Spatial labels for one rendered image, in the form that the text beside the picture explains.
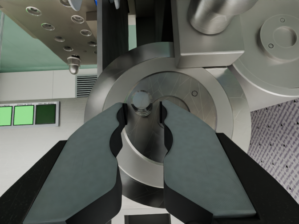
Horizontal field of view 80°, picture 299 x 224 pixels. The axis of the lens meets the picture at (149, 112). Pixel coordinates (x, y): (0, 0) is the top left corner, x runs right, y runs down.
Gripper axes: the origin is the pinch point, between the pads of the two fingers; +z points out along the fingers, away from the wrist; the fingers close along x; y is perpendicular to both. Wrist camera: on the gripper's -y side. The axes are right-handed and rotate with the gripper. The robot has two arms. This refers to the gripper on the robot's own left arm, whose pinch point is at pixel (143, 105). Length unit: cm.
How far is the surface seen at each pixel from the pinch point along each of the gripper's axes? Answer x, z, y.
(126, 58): -1.5, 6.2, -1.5
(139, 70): -0.3, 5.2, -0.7
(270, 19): 12.7, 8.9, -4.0
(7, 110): -39, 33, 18
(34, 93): -186, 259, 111
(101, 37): -4.0, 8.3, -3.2
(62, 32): -17.4, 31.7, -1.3
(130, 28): -17, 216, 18
